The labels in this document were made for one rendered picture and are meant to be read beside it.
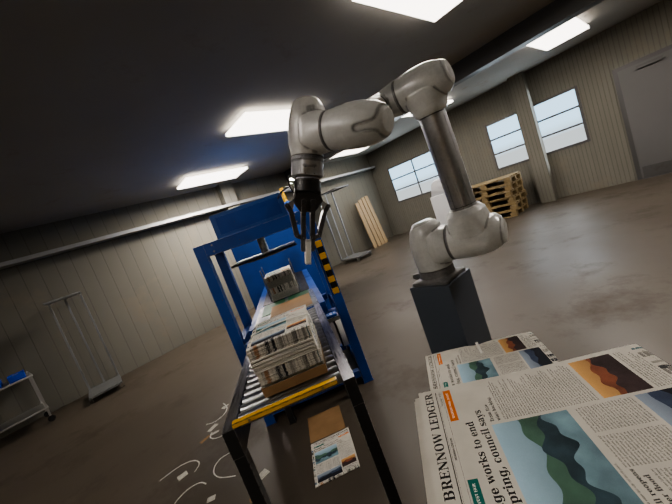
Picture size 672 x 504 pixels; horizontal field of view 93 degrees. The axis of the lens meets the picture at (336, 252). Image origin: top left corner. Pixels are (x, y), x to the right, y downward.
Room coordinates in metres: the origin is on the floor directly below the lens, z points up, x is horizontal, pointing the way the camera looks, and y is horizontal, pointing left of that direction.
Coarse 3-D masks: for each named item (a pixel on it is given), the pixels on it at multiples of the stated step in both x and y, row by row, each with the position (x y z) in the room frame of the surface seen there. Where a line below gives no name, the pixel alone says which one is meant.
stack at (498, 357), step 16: (512, 336) 1.05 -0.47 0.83; (528, 336) 1.02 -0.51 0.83; (448, 352) 1.10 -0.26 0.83; (464, 352) 1.06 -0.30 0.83; (480, 352) 1.02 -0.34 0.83; (496, 352) 0.99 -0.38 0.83; (512, 352) 0.96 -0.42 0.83; (528, 352) 0.93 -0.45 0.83; (544, 352) 0.90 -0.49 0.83; (432, 368) 1.03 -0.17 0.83; (448, 368) 1.00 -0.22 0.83; (464, 368) 0.97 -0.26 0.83; (480, 368) 0.94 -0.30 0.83; (496, 368) 0.91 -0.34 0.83; (512, 368) 0.89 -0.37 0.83; (528, 368) 0.86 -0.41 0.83; (432, 384) 0.95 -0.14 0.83; (448, 384) 0.92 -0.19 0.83
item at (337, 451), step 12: (348, 432) 2.03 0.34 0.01; (312, 444) 2.05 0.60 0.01; (324, 444) 2.01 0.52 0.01; (336, 444) 1.97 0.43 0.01; (348, 444) 1.93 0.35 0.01; (312, 456) 1.94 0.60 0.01; (324, 456) 1.90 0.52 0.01; (336, 456) 1.86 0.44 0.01; (348, 456) 1.82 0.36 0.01; (324, 468) 1.80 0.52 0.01; (336, 468) 1.77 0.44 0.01; (348, 468) 1.73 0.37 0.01; (324, 480) 1.71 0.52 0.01
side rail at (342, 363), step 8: (320, 312) 2.26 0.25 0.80; (320, 320) 2.08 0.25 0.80; (328, 328) 1.87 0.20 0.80; (328, 336) 1.74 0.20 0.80; (336, 344) 1.59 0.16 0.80; (336, 352) 1.50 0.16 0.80; (336, 360) 1.41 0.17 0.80; (344, 360) 1.39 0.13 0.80; (344, 368) 1.31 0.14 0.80; (344, 376) 1.25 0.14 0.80; (352, 376) 1.22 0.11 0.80; (344, 384) 1.22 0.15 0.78; (352, 384) 1.22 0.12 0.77; (352, 392) 1.22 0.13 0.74; (360, 392) 1.22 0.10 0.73; (352, 400) 1.21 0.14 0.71; (360, 400) 1.22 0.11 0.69
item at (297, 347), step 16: (304, 320) 1.40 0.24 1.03; (256, 336) 1.43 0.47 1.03; (272, 336) 1.34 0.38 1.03; (288, 336) 1.31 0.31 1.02; (304, 336) 1.32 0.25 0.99; (256, 352) 1.30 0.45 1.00; (272, 352) 1.30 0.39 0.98; (288, 352) 1.30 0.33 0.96; (304, 352) 1.31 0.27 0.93; (320, 352) 1.32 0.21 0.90; (256, 368) 1.29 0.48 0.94; (272, 368) 1.29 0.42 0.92; (288, 368) 1.30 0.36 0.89; (304, 368) 1.31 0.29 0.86; (272, 384) 1.30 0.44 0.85
